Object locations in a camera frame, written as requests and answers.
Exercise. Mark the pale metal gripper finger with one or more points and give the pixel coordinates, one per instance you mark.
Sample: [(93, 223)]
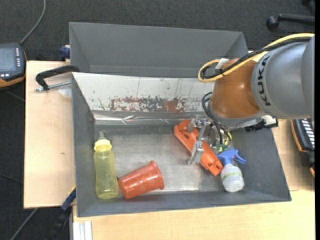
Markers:
[(197, 153), (191, 125)]

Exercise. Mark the orange plastic tool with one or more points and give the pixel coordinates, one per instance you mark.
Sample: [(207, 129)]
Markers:
[(186, 137)]

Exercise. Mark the white spray bottle blue head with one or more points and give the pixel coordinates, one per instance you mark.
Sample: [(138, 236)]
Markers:
[(232, 176)]

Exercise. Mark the orange-red plastic cup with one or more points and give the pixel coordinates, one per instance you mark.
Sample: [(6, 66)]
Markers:
[(141, 180)]

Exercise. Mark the grey metal bin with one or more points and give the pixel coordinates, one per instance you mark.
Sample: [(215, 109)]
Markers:
[(150, 51)]

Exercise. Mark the yellow clear baby bottle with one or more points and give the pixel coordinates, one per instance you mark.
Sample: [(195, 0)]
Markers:
[(105, 169)]

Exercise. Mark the pale wood flat board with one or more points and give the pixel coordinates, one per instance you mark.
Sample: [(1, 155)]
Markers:
[(47, 134)]

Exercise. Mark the black cylinder on white bracket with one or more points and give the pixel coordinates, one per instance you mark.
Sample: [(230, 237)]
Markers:
[(268, 121)]

